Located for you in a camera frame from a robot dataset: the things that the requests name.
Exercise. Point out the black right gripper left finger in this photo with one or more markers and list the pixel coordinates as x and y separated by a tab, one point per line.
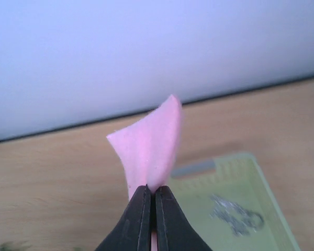
133	230

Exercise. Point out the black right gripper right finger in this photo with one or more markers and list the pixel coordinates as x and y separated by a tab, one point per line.
173	231

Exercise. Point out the green plastic basket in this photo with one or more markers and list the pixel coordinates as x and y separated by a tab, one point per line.
229	203

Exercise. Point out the pink triangular paper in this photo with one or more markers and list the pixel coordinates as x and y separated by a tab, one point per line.
147	151

